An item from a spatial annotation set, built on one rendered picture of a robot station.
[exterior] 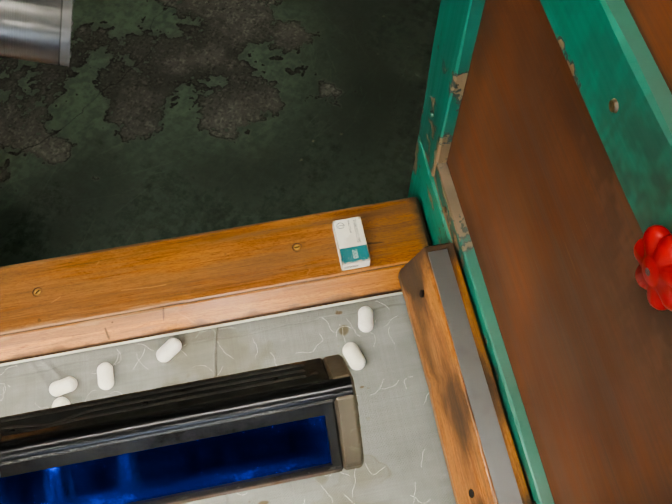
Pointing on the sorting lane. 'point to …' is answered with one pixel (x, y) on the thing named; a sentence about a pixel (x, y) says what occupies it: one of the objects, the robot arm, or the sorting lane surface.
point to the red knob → (655, 266)
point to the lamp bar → (186, 439)
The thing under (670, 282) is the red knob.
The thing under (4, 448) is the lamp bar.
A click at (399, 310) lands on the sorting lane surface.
